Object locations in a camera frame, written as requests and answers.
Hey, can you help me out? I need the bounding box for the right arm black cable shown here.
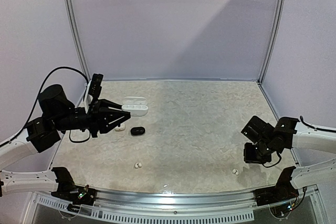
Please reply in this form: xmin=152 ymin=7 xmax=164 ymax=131
xmin=262 ymin=115 xmax=336 ymax=168

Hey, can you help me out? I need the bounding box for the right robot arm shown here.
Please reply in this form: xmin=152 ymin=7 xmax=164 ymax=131
xmin=241 ymin=115 xmax=335 ymax=201

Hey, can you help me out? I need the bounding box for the left aluminium corner post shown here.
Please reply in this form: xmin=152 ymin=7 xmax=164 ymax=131
xmin=65 ymin=0 xmax=90 ymax=79

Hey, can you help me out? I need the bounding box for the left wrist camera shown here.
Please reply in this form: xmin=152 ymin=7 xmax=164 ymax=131
xmin=83 ymin=73 xmax=103 ymax=114

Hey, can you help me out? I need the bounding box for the white gold-trimmed charging case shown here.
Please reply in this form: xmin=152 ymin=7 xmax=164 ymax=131
xmin=114 ymin=123 xmax=125 ymax=132

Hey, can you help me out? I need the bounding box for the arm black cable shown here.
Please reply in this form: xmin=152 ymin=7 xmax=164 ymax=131
xmin=0 ymin=66 xmax=91 ymax=146
xmin=262 ymin=115 xmax=336 ymax=168

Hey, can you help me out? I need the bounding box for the white slotted cable duct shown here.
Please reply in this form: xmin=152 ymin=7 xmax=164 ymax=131
xmin=32 ymin=196 xmax=256 ymax=223

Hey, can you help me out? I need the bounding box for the black earbud charging case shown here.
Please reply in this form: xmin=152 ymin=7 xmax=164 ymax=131
xmin=130 ymin=126 xmax=145 ymax=136

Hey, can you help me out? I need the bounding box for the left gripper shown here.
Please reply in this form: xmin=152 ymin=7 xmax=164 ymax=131
xmin=52 ymin=97 xmax=130 ymax=137

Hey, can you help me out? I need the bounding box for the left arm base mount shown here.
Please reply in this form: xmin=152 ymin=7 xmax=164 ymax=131
xmin=51 ymin=183 xmax=98 ymax=206

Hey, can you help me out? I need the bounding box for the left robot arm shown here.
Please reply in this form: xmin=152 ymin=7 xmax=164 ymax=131
xmin=1 ymin=84 xmax=131 ymax=200

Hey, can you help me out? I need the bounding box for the aluminium corner post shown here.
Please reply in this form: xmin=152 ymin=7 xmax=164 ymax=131
xmin=65 ymin=0 xmax=90 ymax=79
xmin=257 ymin=0 xmax=285 ymax=86

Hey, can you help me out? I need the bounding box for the white earbud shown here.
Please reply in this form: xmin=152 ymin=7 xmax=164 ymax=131
xmin=134 ymin=163 xmax=142 ymax=169
xmin=232 ymin=169 xmax=239 ymax=175

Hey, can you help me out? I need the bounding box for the aluminium front rail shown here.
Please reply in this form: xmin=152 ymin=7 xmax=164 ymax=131
xmin=31 ymin=174 xmax=320 ymax=216

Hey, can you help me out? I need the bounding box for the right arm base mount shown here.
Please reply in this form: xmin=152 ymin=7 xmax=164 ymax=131
xmin=253 ymin=181 xmax=299 ymax=206

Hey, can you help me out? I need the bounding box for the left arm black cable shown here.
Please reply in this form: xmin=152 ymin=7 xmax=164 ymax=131
xmin=0 ymin=66 xmax=91 ymax=146

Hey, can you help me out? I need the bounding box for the right aluminium corner post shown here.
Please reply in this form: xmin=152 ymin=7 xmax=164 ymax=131
xmin=257 ymin=0 xmax=285 ymax=86

